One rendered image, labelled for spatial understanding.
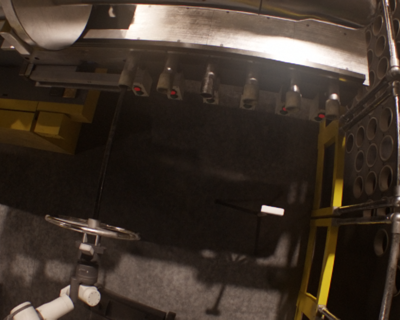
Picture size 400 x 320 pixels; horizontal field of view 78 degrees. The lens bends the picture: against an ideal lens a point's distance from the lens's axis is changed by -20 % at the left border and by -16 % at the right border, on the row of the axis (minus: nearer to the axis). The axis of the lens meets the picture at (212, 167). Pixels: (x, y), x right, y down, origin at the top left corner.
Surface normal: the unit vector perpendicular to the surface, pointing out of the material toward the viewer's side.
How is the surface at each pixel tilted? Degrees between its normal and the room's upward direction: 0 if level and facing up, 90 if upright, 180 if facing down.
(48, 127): 0
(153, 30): 0
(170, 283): 0
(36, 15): 90
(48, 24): 90
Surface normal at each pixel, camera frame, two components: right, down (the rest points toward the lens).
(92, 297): 0.84, 0.04
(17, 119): -0.02, -0.19
